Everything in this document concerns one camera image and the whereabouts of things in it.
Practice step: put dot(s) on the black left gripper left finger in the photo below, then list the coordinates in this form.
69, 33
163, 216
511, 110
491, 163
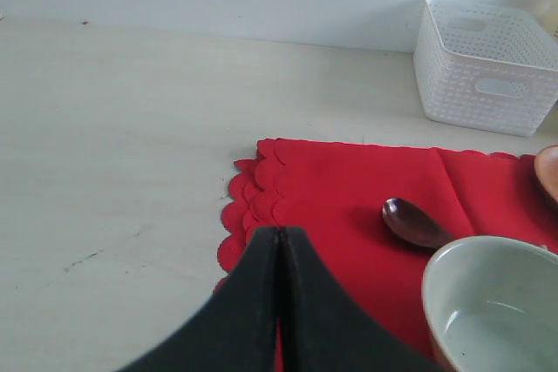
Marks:
236, 329

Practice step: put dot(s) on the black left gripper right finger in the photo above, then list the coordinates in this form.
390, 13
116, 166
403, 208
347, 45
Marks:
322, 328

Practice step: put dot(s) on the dark wooden spoon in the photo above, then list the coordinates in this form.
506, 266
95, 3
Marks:
411, 224

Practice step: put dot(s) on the red scalloped cloth mat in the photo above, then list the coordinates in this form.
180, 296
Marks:
335, 192

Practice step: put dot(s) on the pale green ceramic bowl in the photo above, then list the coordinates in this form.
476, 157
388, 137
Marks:
490, 304

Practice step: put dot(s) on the brown clay plate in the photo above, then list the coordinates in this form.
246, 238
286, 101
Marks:
545, 170

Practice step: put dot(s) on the white perforated plastic basket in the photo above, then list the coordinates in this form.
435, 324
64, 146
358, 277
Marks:
485, 67

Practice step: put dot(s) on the cream plastic bin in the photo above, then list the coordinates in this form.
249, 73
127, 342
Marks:
549, 19

